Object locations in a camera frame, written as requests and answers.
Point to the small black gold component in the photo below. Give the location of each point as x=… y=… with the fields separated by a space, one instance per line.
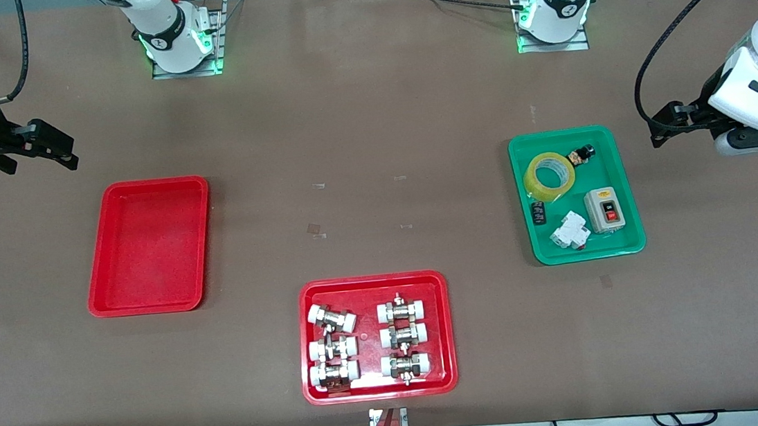
x=584 y=153

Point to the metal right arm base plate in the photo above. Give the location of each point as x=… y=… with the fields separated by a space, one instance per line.
x=188 y=73

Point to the grey push button switch box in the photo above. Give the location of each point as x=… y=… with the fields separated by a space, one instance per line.
x=605 y=211

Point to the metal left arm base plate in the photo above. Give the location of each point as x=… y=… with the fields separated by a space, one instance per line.
x=571 y=45

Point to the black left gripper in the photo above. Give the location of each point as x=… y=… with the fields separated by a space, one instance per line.
x=698 y=114

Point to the green plastic tray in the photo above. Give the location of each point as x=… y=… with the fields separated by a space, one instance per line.
x=622 y=245

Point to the empty red plastic tray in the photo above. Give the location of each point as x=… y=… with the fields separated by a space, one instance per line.
x=146 y=249

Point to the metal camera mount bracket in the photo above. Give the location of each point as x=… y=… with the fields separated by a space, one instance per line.
x=374 y=419

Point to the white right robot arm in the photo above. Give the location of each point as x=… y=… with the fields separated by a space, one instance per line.
x=159 y=25

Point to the red tray holding fittings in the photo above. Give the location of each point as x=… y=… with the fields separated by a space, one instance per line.
x=367 y=339

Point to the white circuit breaker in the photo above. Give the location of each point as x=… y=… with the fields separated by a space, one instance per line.
x=570 y=231

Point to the white capped metal pipe fitting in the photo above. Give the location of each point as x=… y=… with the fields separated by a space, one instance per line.
x=331 y=318
x=401 y=310
x=333 y=374
x=405 y=365
x=331 y=348
x=403 y=336

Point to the yellow packing tape roll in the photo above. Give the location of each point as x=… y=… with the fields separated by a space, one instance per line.
x=534 y=180

